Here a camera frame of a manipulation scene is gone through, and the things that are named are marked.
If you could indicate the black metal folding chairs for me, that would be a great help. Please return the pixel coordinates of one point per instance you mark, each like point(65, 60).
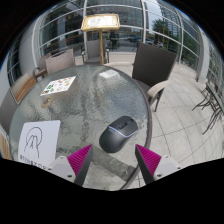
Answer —
point(213, 100)

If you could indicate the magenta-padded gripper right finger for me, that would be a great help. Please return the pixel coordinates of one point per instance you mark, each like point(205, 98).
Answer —
point(165, 165)

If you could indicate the wooden slatted bench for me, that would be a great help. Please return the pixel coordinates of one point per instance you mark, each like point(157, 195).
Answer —
point(4, 146)
point(23, 86)

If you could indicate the grey wicker armchair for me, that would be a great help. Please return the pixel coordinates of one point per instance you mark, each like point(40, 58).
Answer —
point(94, 50)

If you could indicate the gold menu display stand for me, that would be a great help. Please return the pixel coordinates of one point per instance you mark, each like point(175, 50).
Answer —
point(100, 22)

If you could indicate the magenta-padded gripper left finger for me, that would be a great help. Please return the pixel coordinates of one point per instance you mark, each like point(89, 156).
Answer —
point(61, 166)

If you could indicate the laminated food picture menu card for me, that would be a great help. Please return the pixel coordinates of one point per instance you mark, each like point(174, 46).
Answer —
point(58, 85)

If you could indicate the white mouse pad black drawing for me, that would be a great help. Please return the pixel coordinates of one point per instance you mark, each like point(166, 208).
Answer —
point(38, 140)

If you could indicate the beige wicker armchair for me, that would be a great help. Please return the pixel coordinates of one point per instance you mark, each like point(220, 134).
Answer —
point(41, 65)
point(60, 61)

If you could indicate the black computer mouse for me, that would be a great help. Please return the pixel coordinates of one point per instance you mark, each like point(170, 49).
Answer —
point(116, 135)

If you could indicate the dark brown wicker chair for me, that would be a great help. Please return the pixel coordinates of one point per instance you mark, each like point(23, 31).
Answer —
point(151, 65)
point(7, 111)

